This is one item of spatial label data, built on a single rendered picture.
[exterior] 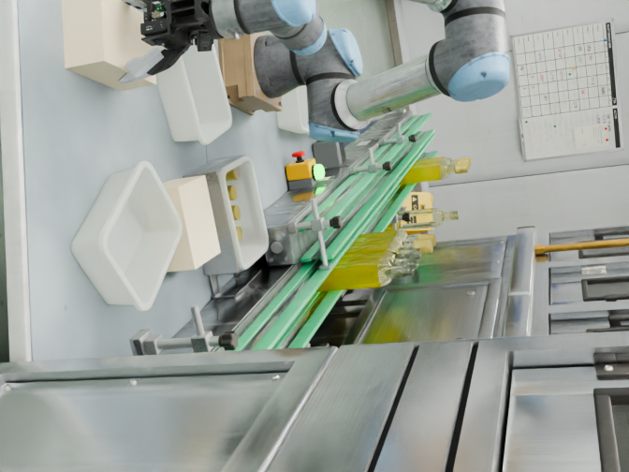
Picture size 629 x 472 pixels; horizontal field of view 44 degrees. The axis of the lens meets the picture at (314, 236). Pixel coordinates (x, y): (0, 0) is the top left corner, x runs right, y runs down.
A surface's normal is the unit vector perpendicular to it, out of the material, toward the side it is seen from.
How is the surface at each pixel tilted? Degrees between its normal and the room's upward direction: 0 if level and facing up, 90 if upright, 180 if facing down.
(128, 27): 0
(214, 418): 90
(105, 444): 90
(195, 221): 0
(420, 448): 90
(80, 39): 90
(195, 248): 0
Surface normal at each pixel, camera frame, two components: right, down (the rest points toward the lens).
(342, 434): -0.18, -0.95
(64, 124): 0.94, -0.09
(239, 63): -0.33, -0.05
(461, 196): -0.28, 0.30
